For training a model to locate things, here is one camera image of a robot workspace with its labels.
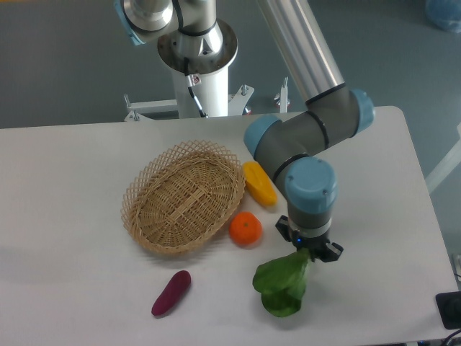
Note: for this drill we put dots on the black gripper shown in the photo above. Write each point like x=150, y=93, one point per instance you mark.
x=315, y=240

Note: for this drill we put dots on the orange tangerine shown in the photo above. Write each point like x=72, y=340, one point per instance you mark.
x=245, y=229

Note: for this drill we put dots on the purple sweet potato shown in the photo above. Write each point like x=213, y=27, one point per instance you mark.
x=172, y=294

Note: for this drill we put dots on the woven wicker basket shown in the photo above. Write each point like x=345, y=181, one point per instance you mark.
x=182, y=198

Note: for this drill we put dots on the green bok choy vegetable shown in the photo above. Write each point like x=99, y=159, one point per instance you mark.
x=282, y=282

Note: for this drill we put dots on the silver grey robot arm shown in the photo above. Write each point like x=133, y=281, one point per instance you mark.
x=198, y=48

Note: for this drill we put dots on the yellow mango slice toy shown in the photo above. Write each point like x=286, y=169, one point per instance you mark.
x=259, y=185

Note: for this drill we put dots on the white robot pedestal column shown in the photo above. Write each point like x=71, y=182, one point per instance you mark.
x=210, y=90

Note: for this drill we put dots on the black device at table edge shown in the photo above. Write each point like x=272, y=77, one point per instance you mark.
x=448, y=305

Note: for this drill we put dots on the white bracket at right edge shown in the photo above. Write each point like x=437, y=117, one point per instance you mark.
x=457, y=267

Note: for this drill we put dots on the blue plastic bag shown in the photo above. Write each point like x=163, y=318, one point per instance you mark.
x=445, y=14

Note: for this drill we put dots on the white pedestal base frame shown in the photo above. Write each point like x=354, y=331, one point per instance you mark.
x=237, y=104

